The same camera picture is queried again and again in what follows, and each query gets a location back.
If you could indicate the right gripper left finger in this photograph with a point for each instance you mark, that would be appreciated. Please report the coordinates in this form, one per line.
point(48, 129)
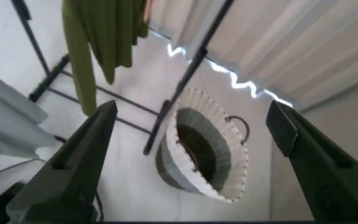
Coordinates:
point(67, 186)

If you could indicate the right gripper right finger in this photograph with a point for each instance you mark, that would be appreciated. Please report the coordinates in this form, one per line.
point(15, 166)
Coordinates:
point(328, 180)

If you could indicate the pale grey garment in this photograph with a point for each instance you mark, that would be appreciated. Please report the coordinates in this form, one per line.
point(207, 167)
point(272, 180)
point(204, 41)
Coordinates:
point(5, 124)

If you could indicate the green printed shirt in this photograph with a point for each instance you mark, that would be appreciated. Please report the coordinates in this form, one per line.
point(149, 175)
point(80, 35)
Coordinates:
point(110, 31)

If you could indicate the white laundry basket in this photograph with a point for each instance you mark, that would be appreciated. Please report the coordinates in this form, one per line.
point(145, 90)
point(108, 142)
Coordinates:
point(232, 161)

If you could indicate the black clothes rack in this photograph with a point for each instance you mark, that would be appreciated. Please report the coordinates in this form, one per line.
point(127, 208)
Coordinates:
point(182, 77)

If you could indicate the white curtain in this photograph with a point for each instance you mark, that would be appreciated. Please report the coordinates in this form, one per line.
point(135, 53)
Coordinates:
point(291, 46)

